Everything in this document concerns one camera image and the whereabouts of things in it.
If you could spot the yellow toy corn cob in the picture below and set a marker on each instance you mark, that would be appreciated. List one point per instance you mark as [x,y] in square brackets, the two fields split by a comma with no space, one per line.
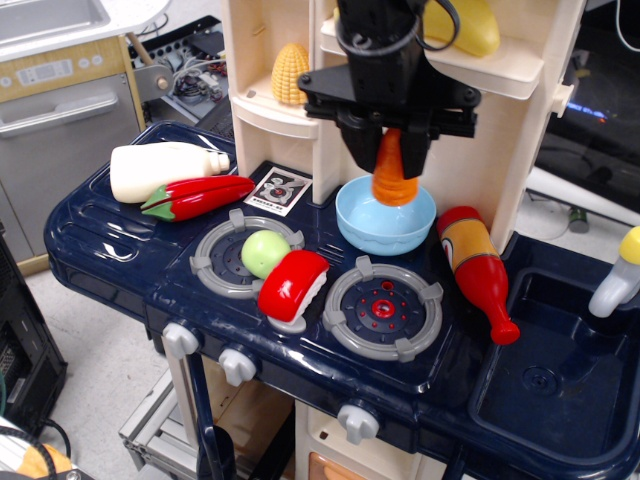
[291,62]

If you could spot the red toy ketchup bottle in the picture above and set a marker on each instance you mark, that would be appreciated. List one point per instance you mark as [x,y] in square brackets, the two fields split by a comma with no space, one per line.
[478,269]

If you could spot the black electronics box with wires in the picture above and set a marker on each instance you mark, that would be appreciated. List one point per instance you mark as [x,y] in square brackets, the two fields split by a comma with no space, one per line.
[192,57]

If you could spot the cream toy kitchen shelf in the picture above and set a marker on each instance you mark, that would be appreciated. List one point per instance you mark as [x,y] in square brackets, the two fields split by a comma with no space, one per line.
[520,87]

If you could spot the black computer case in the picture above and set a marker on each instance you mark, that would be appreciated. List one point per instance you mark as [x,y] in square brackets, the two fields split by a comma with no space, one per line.
[33,371]

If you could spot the black white sticker label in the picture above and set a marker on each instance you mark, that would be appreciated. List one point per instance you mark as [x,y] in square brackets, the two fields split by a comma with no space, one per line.
[278,191]

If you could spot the yellow toy banana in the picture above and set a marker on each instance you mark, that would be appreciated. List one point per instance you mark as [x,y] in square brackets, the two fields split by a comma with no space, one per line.
[475,25]

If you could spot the light blue plastic bowl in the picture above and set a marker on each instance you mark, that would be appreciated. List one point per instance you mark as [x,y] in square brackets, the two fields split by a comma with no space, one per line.
[378,229]

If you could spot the green toy apple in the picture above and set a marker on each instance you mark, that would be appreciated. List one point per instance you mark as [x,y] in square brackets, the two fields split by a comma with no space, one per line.
[262,251]

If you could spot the navy blue toy kitchen counter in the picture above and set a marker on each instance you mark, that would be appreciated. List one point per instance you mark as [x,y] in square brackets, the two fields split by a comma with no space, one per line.
[562,402]

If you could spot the grey left stove burner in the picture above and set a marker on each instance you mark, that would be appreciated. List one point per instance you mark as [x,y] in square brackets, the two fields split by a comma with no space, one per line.
[217,259]

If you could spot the grey right stove burner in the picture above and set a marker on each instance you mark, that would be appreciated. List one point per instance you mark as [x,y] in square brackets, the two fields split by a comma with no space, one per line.
[383,312]

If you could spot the grey middle stove knob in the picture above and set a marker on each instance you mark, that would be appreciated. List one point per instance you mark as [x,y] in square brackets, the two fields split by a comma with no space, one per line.
[238,367]

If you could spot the grey left stove knob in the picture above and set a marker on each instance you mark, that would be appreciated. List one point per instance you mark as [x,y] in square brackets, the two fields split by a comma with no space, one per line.
[179,341]

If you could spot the white toy bottle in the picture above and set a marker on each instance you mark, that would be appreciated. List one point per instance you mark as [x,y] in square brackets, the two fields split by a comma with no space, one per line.
[137,171]

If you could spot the grey stove burner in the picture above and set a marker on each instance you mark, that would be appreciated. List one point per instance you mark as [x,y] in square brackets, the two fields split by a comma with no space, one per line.
[383,312]
[217,259]

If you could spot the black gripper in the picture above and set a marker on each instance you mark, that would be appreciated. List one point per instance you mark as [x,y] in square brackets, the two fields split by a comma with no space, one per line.
[409,94]

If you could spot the grey yellow toy faucet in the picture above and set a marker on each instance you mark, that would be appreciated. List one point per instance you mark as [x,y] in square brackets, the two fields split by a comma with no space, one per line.
[622,283]

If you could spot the grey stove knob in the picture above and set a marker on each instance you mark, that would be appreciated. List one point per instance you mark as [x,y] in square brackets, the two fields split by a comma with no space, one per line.
[358,423]
[238,367]
[179,341]

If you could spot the aluminium extrusion frame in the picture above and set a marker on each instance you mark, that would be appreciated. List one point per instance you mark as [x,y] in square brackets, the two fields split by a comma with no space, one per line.
[159,435]

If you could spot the grey right stove knob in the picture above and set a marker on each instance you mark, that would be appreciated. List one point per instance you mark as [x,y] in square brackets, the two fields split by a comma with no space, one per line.
[358,423]

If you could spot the red toy sushi piece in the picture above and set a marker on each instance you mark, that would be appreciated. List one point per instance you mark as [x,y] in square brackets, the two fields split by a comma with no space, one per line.
[291,286]

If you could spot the red toy chili pepper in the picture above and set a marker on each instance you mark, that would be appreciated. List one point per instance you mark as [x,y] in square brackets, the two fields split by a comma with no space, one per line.
[186,199]

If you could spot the orange toy carrot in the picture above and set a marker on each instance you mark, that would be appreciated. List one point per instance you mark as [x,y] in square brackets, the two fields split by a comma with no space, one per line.
[389,187]

